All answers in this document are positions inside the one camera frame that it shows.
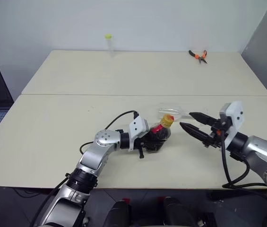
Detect dark rounded shape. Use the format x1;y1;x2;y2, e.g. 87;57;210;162
106;200;132;227
162;196;197;227

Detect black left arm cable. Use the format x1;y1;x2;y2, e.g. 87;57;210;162
79;110;139;155

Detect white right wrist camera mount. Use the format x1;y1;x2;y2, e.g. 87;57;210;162
219;100;246;150

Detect clear tube yellow-green cap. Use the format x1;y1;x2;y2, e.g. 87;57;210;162
104;33;116;58

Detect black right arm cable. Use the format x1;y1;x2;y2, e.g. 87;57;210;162
220;132;267;190

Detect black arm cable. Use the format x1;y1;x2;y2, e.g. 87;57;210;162
220;132;267;190
79;110;139;155

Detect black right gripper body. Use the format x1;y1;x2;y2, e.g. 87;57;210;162
202;118;231;149

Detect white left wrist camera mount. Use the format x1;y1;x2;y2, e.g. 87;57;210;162
128;117;150;152

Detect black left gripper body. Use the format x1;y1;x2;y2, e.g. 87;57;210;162
134;132;152;159

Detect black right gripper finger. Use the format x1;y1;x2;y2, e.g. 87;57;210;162
179;122;214;146
189;111;216;126

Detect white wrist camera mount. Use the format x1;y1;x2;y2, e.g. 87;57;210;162
128;117;150;152
219;100;246;150

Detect orange black pliers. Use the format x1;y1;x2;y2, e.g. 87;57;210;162
188;49;208;65

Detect clear empty plastic bottle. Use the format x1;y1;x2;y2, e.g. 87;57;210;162
155;103;210;122

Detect dark drink bottle yellow cap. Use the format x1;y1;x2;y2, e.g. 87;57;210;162
145;114;174;154

